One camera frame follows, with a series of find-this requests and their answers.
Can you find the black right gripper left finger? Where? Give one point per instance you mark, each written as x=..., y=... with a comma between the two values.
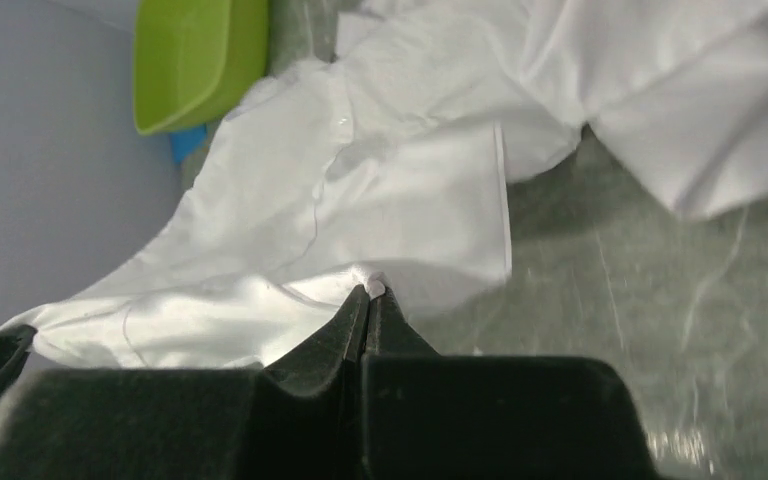
x=294, y=419

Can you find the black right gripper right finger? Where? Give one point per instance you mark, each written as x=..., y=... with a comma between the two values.
x=431, y=416

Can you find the white button-up shirt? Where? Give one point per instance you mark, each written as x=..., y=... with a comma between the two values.
x=389, y=167

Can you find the blue flat mat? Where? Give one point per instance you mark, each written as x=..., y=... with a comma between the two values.
x=183, y=143

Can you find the green plastic basin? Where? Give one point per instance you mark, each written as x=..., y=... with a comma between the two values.
x=193, y=60

